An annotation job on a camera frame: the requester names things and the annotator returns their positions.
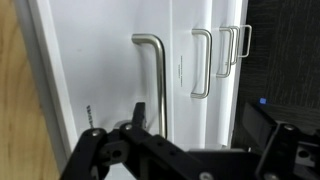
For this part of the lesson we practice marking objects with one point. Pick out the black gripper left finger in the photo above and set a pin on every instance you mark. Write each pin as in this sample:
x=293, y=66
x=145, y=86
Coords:
x=86, y=150

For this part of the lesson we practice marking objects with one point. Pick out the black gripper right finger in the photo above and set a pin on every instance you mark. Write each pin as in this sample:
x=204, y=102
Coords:
x=276, y=150

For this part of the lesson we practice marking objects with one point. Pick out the white dresser drawer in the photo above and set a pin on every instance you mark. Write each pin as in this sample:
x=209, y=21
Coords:
x=221, y=110
x=181, y=116
x=100, y=50

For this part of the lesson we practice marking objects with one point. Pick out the white dresser cabinet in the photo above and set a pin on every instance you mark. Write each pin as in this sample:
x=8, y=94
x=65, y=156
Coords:
x=40, y=20

